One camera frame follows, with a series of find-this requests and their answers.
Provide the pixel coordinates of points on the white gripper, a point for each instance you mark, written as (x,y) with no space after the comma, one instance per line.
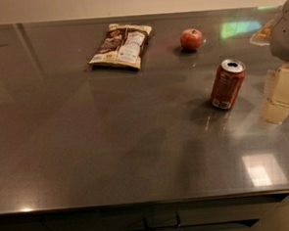
(285,35)

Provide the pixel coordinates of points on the red coke can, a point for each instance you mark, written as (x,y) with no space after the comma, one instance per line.
(228,81)

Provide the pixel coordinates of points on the brown chip bag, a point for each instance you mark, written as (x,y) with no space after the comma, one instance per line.
(122,46)

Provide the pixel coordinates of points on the red apple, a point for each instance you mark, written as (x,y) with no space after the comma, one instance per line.
(191,39)

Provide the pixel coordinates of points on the black drawer handle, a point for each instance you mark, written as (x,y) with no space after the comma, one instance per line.
(161,221)

